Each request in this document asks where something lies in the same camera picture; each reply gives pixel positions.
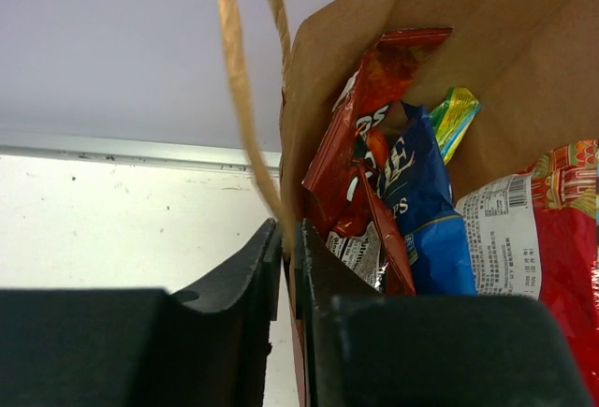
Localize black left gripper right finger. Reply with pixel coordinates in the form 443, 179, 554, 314
299, 221, 592, 406

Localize red patterned snack bag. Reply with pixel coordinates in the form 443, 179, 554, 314
456, 139, 598, 398

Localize blue Kettle potato chips bag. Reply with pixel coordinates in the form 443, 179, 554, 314
378, 103, 476, 295

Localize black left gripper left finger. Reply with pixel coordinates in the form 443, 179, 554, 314
1, 219, 281, 406

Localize red brown paper bag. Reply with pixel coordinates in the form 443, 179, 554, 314
217, 0, 598, 406

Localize red Doritos chip bag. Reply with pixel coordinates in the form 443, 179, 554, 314
302, 27, 452, 296

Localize green yellow candy packet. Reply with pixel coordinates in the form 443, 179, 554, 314
430, 87, 481, 164

